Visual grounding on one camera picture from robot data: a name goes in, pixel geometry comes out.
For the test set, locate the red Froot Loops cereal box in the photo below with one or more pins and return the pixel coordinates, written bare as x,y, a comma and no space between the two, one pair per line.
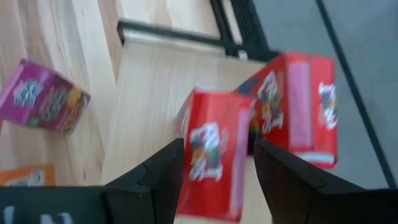
298,102
217,118

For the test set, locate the black aluminium table rail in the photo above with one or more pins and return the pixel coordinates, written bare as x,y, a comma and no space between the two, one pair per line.
222,25

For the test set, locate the black perforated panel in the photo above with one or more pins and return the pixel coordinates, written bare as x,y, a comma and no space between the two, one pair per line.
248,25

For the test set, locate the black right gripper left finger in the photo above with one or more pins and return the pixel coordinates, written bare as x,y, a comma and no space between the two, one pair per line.
93,205

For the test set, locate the orange Mini-Wheats cereal box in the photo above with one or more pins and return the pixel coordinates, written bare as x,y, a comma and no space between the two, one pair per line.
25,177

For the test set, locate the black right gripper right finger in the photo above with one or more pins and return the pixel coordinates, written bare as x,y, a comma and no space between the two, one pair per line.
326,205

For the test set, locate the purple Raisin Bran cereal box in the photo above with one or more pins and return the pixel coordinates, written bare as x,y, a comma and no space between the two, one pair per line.
40,99

